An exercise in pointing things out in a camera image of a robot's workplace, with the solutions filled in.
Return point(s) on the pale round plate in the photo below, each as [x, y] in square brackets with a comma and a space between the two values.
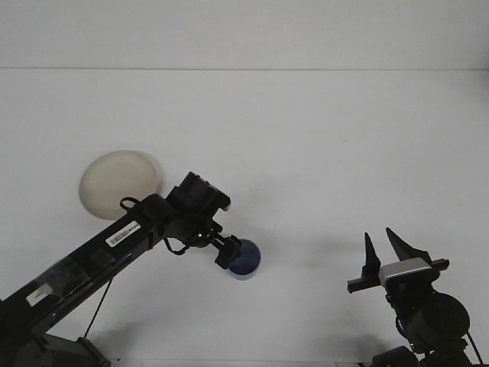
[114, 179]

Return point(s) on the pale blue cup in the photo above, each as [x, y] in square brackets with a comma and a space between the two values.
[248, 264]

